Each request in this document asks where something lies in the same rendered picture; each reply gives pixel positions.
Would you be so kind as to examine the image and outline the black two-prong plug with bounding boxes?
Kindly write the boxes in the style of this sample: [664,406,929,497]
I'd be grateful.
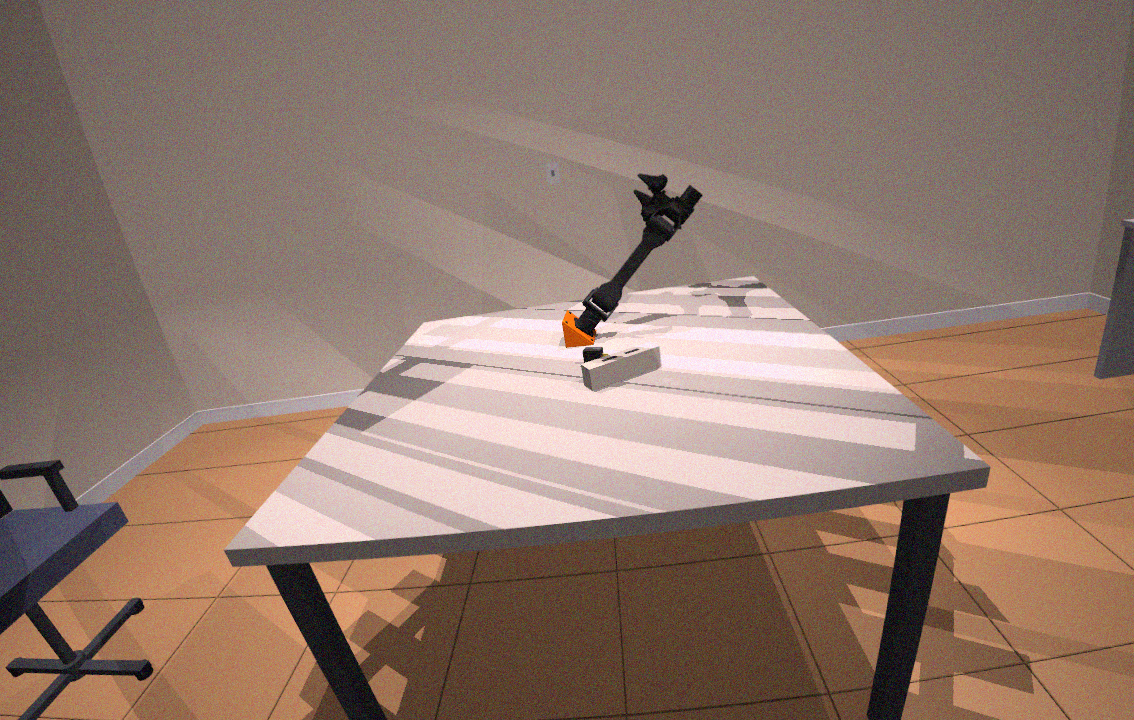
[582,347,608,363]

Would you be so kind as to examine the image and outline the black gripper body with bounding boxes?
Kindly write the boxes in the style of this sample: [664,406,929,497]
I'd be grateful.
[646,173,674,207]

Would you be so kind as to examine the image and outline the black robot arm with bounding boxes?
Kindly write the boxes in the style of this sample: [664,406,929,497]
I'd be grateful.
[574,186,703,337]

